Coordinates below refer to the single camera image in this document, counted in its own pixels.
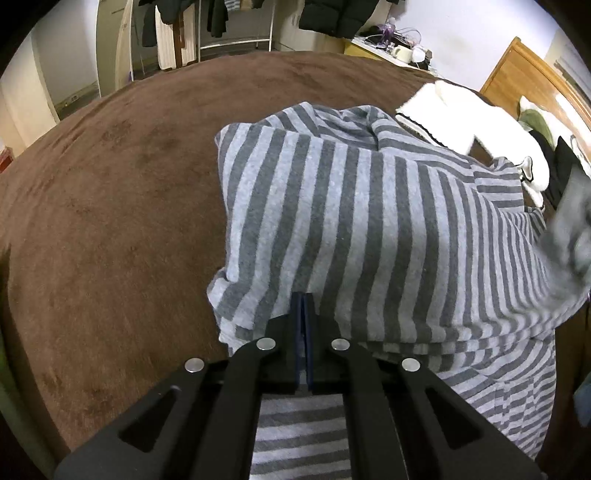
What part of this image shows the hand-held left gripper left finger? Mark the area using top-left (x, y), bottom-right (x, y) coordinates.
top-left (53, 293), bottom-right (305, 480)

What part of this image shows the black hanging coat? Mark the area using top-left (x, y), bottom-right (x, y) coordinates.
top-left (298, 0), bottom-right (402, 38)

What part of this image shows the black hanging garment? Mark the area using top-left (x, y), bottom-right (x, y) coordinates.
top-left (206, 0), bottom-right (229, 38)

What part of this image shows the white garment black trim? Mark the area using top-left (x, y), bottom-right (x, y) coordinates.
top-left (395, 79), bottom-right (551, 208)

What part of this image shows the wooden headboard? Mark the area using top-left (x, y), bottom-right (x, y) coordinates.
top-left (479, 37), bottom-right (591, 134)

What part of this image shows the printed pillow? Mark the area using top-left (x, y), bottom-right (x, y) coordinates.
top-left (517, 95), bottom-right (561, 144)

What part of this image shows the grey striped hoodie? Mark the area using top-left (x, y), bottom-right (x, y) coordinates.
top-left (207, 102), bottom-right (591, 480)

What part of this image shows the white clothes rack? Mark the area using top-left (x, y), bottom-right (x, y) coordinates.
top-left (196, 0), bottom-right (278, 63)

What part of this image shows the standing mirror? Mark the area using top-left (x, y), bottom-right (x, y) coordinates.
top-left (115, 0), bottom-right (139, 86)

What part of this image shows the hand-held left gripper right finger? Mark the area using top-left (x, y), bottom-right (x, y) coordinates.
top-left (302, 293), bottom-right (546, 480)

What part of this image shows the black jacket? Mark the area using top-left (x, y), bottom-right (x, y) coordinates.
top-left (139, 0), bottom-right (195, 47)

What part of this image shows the beige suitcase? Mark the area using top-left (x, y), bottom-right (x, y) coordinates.
top-left (156, 14), bottom-right (197, 71)

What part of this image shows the yellow nightstand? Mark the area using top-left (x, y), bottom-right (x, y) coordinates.
top-left (344, 37), bottom-right (439, 77)

